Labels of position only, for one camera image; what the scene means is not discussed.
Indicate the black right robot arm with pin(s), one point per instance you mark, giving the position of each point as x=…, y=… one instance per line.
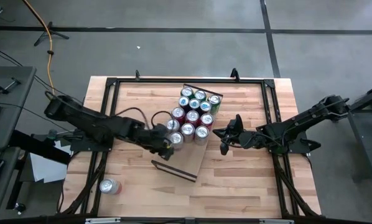
x=304, y=123

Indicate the silver frame bracket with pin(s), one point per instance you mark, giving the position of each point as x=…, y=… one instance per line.
x=276, y=221
x=102, y=221

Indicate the black aluminium table frame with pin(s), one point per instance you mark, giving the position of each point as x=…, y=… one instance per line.
x=189, y=80

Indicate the dark grey side table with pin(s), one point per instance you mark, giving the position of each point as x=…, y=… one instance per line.
x=361, y=146

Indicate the grey desk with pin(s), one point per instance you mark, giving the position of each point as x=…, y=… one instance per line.
x=5, y=93

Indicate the black caster wheel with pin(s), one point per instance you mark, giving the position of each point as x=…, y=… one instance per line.
x=19, y=207

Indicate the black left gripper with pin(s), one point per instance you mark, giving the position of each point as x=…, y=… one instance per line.
x=155, y=140

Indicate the white paper sheet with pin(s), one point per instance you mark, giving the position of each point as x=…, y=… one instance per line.
x=62, y=146
x=46, y=168

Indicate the metal hand tool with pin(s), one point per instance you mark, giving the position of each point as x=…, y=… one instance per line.
x=11, y=84

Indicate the black tripod stand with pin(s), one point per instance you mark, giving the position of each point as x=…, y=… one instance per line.
x=50, y=30

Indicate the black table clamp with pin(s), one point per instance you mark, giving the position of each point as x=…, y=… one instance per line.
x=234, y=74
x=137, y=74

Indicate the black rig crossbeam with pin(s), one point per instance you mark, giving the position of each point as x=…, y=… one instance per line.
x=158, y=222

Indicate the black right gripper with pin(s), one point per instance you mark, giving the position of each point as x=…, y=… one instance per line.
x=249, y=139

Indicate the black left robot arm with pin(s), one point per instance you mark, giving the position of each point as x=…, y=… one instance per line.
x=92, y=123

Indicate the wooden shelf black metal frame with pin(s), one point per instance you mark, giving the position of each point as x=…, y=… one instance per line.
x=192, y=155

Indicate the black rig beam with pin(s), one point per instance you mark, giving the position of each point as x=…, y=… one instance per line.
x=39, y=149

